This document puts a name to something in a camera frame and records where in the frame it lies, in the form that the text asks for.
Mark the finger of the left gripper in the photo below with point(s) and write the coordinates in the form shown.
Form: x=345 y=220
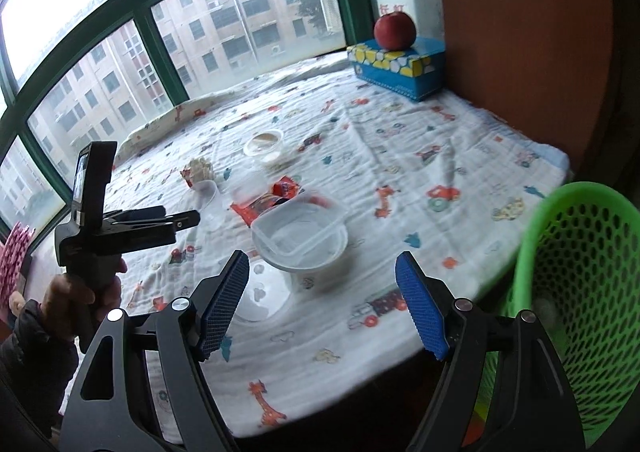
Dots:
x=184 y=220

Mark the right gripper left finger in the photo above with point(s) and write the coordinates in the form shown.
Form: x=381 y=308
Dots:
x=111 y=407

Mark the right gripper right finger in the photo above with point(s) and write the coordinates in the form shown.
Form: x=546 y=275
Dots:
x=532 y=407

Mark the small clear plastic cup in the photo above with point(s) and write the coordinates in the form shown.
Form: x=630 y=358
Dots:
x=208 y=202

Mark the red white paper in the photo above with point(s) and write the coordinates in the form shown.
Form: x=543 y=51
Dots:
x=197 y=170

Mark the orange snack wrapper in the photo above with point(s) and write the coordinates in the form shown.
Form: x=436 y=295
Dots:
x=253 y=196

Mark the round clear plastic lid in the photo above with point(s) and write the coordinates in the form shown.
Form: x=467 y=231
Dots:
x=266 y=293

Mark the small pudding cup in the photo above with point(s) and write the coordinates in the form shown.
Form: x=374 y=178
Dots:
x=265 y=147

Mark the rectangular clear plastic container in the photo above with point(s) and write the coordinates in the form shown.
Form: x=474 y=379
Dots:
x=299 y=224

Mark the green mesh trash basket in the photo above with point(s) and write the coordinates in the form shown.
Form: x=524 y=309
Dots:
x=576 y=262

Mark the person's left hand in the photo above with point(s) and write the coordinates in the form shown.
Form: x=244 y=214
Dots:
x=71 y=309

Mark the cartoon print white bedsheet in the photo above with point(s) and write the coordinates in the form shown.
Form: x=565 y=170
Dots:
x=323 y=180

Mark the blue yellow tissue box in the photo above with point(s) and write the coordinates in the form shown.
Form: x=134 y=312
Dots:
x=414 y=73

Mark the red apple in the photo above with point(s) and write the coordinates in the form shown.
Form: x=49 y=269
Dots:
x=395 y=31

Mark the brown wooden headboard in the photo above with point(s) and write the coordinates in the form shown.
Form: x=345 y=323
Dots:
x=541 y=65

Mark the green window frame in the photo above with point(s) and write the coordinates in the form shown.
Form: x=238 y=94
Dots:
x=22 y=99

